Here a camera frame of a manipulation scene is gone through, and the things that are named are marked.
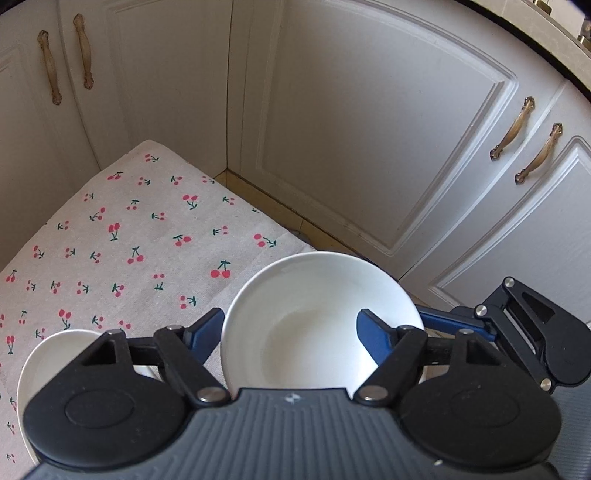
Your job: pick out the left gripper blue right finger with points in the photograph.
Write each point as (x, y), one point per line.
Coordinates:
(398, 353)

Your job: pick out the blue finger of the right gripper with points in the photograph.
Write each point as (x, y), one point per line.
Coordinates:
(542, 338)

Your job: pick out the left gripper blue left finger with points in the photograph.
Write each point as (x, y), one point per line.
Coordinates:
(183, 352)

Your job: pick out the cherry print tablecloth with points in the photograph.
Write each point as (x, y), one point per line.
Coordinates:
(148, 242)

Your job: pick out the white floral bowl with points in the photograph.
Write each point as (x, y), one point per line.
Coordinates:
(293, 324)
(98, 413)

